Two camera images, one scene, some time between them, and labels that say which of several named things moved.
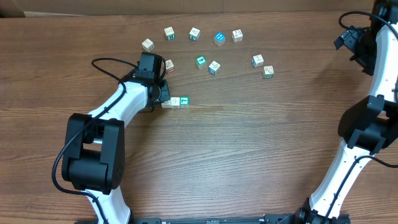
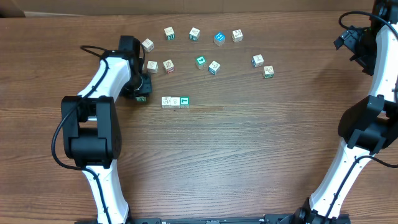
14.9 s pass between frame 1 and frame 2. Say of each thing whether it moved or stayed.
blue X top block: stayed
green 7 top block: stayed
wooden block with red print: stayed
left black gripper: moved
